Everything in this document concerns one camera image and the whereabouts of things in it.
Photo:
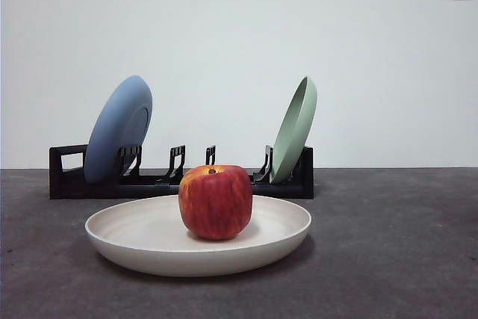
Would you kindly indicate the blue plate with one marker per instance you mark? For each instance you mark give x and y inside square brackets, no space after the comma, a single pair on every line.
[112,128]

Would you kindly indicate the green plate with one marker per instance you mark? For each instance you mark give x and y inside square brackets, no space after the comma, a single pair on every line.
[295,136]

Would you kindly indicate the red apple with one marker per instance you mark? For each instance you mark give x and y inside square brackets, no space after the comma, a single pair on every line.
[214,203]

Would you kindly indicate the cream yellow plate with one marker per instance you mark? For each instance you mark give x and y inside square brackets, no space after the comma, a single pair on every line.
[130,244]

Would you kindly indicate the black plate rack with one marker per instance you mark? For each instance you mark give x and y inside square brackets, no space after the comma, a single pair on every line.
[93,190]

